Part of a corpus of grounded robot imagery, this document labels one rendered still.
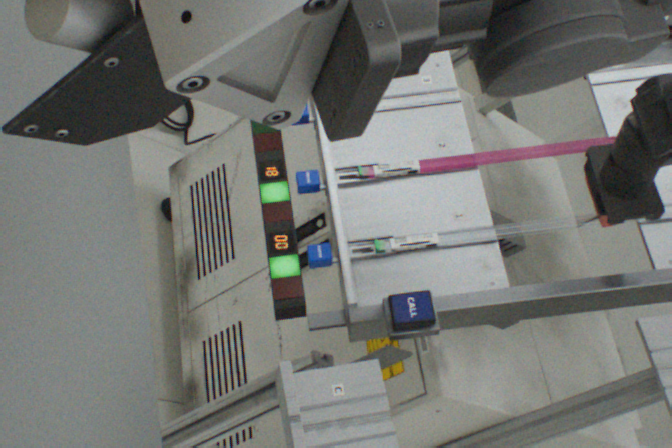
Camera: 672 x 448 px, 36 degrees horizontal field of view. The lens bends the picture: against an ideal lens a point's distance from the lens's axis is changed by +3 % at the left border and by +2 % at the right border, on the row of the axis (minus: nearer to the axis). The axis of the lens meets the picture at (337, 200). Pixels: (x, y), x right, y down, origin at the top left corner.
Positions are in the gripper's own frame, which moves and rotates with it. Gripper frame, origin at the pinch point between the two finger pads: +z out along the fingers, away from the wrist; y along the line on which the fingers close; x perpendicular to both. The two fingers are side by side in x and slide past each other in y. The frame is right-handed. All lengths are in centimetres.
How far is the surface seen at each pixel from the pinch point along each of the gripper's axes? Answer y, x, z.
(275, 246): 2.6, 41.8, 1.6
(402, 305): -10.1, 28.0, -3.9
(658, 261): -6.4, -4.7, 1.0
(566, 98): 137, -66, 175
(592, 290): -9.7, 4.6, -0.3
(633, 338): 48, -63, 177
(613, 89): 19.8, -6.7, 1.1
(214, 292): 26, 54, 60
